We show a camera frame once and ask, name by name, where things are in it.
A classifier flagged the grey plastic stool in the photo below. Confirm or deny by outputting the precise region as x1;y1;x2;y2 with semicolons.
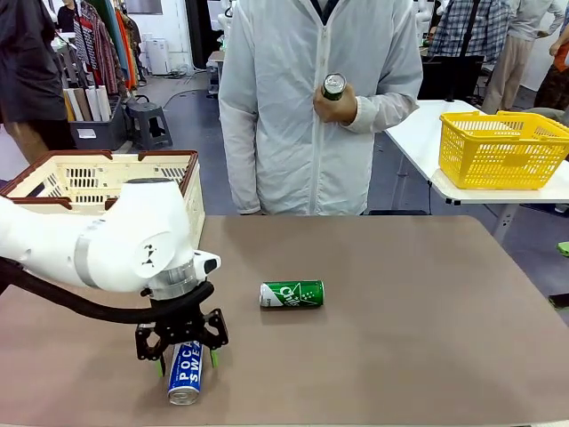
127;101;173;151

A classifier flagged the grey storage bin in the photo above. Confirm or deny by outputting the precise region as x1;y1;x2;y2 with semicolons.
68;95;129;151

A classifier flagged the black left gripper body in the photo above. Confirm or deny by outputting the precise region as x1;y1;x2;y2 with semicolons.
153;310;210;347

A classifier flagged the dark green drink can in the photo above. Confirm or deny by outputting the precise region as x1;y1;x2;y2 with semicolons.
321;73;348;102

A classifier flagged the orange hanging garment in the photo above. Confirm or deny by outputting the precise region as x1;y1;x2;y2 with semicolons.
116;8;140;91

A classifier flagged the white air purifier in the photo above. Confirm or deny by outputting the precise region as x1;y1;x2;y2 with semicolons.
145;37;170;76

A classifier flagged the blue Pocari Sweat can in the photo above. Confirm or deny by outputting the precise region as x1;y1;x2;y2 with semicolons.
166;340;204;407

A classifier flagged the brown paper roll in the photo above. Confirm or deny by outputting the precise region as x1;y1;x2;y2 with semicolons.
72;87;92;122

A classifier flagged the green Chilsung cider can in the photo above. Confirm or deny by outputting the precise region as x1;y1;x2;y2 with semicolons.
259;279;326;311

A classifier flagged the patterned hanging garment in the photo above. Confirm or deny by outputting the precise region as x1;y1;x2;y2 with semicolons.
73;2;120;95

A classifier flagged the white paper roll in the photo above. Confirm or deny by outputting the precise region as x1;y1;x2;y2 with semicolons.
84;87;101;122
95;85;112;122

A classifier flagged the bystander in plaid shirt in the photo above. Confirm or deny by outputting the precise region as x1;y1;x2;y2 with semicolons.
429;0;512;63

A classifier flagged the black sleeved left arm cable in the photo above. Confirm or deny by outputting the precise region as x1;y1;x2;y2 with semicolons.
0;257;215;325

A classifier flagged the person's left hand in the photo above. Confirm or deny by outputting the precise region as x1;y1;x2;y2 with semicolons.
312;84;359;126

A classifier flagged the yellow plastic shopping basket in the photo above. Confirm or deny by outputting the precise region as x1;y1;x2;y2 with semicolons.
438;109;569;191

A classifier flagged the beige basket with brown rim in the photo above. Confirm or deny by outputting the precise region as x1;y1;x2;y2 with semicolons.
0;149;206;250

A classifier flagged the bystander in orange top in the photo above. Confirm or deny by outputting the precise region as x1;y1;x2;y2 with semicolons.
533;26;569;110

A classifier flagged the bystander in black shirt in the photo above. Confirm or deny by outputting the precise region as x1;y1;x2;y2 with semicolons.
56;0;78;33

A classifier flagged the person's right forearm white sleeve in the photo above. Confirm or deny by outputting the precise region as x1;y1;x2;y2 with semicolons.
220;106;264;215

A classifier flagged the bystander in beige trousers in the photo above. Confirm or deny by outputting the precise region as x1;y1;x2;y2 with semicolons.
480;0;565;115

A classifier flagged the person torso in white jacket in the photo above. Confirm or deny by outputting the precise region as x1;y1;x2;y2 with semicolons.
218;0;424;217

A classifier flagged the white side table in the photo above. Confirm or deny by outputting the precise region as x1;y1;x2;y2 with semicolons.
384;98;569;244

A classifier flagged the person's left forearm white sleeve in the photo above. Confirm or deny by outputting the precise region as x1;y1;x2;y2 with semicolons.
353;93;421;134

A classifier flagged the black chair back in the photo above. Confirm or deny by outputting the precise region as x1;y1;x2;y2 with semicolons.
417;55;485;101

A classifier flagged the bystander in dark clothes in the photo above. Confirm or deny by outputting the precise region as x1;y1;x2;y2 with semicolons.
0;0;75;164

